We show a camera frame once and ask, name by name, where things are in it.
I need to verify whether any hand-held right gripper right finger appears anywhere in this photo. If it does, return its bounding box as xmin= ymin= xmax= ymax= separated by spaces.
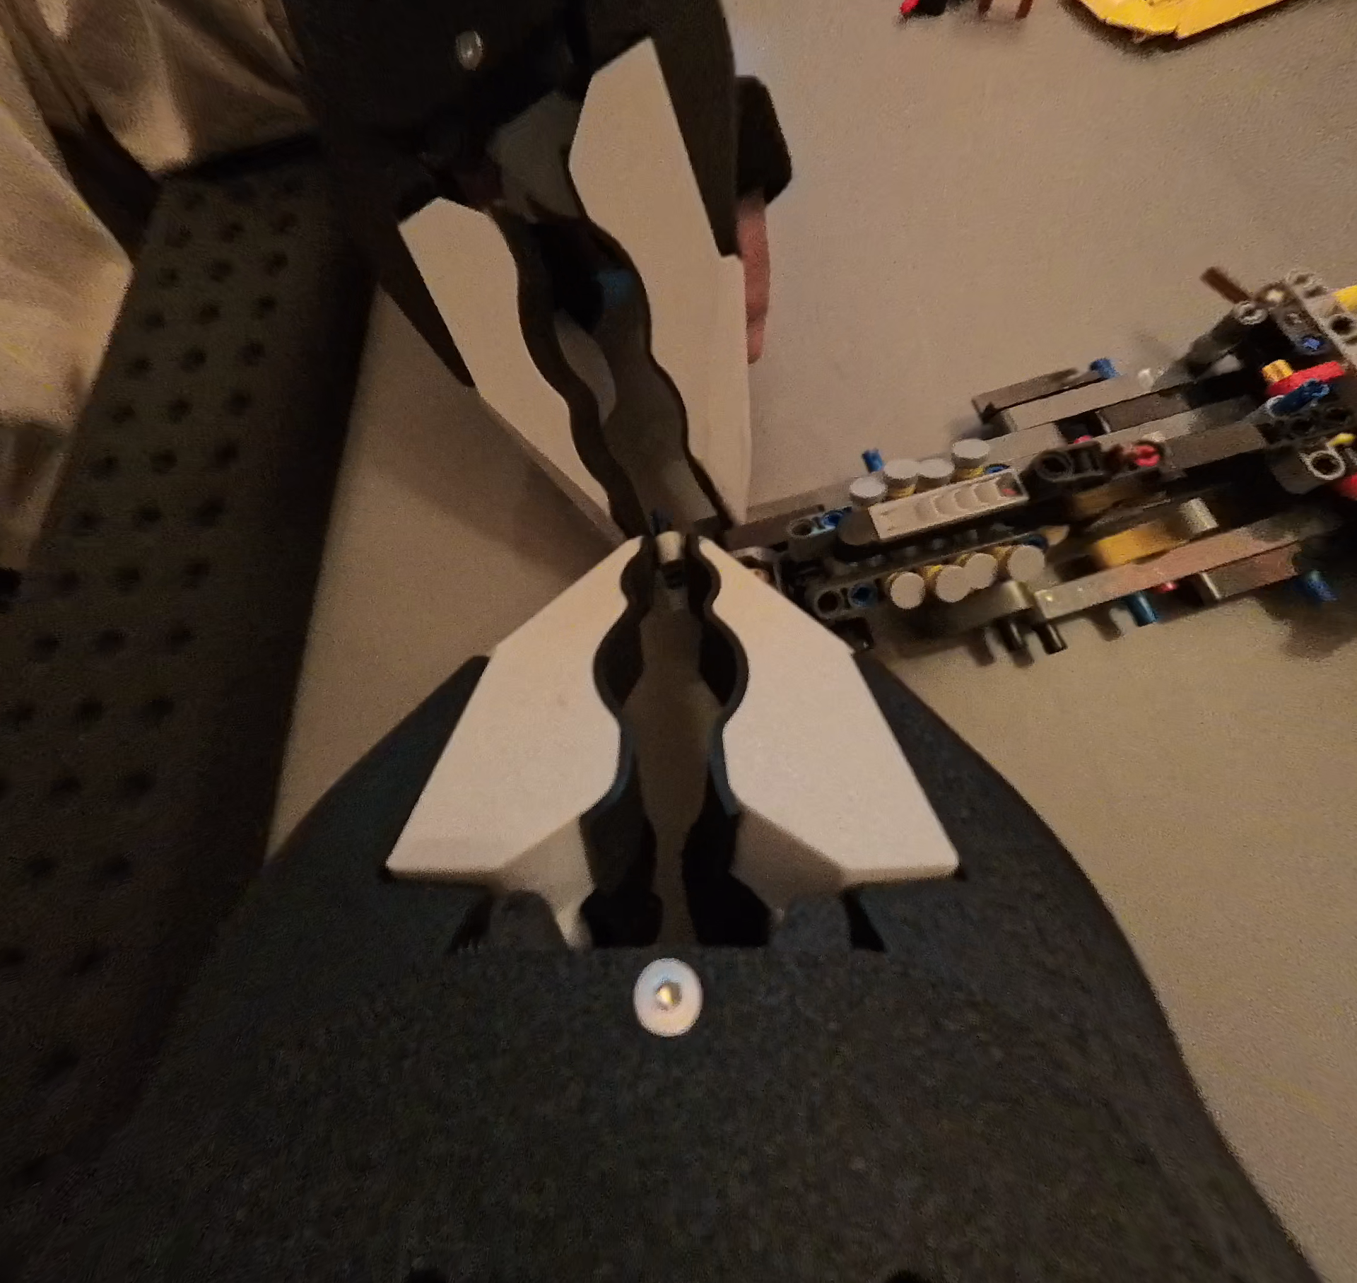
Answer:
xmin=683 ymin=538 xmax=961 ymax=950

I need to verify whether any grey desk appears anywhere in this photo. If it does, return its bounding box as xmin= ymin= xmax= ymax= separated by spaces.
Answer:
xmin=265 ymin=0 xmax=1357 ymax=1283

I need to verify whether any person's left hand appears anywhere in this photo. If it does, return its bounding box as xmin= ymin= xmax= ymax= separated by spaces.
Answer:
xmin=736 ymin=191 xmax=776 ymax=366

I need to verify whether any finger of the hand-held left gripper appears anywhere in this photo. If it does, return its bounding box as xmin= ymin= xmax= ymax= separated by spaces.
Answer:
xmin=401 ymin=195 xmax=648 ymax=542
xmin=569 ymin=37 xmax=757 ymax=529

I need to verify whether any toy car chassis assembly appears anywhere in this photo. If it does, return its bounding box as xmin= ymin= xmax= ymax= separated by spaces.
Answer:
xmin=732 ymin=264 xmax=1357 ymax=669

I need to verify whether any person's left forearm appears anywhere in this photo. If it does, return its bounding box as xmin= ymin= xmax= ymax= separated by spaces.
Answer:
xmin=0 ymin=0 xmax=309 ymax=176

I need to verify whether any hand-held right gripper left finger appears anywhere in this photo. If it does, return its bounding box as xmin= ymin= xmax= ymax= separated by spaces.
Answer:
xmin=388 ymin=535 xmax=664 ymax=950

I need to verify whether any person's beige jacket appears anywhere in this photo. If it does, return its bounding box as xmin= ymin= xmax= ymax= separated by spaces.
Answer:
xmin=0 ymin=127 xmax=133 ymax=573

